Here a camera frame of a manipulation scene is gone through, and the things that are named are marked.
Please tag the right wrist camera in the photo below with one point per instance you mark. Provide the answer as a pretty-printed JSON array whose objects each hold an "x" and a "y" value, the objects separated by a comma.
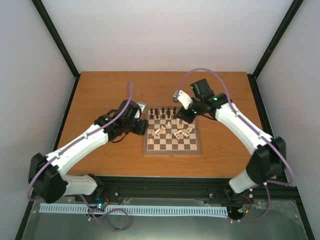
[{"x": 182, "y": 97}]

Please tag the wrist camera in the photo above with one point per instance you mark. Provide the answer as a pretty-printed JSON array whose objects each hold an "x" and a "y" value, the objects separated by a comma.
[
  {"x": 182, "y": 97},
  {"x": 142, "y": 106}
]

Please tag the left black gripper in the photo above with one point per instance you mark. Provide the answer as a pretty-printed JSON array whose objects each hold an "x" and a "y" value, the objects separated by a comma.
[{"x": 141, "y": 129}]

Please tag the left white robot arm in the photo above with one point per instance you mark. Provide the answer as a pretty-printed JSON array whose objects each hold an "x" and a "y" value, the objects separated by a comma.
[{"x": 48, "y": 174}]

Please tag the wooden chess board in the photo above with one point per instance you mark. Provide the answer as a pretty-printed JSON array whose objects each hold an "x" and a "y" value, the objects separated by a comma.
[{"x": 163, "y": 146}]

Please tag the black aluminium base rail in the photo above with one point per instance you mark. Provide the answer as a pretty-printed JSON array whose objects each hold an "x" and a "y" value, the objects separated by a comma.
[{"x": 116, "y": 189}]

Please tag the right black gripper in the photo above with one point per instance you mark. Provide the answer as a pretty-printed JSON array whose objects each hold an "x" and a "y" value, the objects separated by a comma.
[{"x": 185, "y": 117}]

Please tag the light blue cable duct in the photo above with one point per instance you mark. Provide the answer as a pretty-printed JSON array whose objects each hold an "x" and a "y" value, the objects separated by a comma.
[{"x": 137, "y": 210}]

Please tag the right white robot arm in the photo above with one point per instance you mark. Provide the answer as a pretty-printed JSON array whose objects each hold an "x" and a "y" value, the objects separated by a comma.
[{"x": 267, "y": 153}]

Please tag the dark chess pieces row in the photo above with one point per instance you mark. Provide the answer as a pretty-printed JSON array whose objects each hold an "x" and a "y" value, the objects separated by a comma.
[{"x": 162, "y": 113}]

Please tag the pile of white pieces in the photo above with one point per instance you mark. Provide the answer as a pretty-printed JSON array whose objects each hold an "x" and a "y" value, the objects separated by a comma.
[{"x": 183, "y": 133}]

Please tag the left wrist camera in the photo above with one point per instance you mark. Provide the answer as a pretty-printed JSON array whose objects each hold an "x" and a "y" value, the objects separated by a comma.
[{"x": 142, "y": 106}]

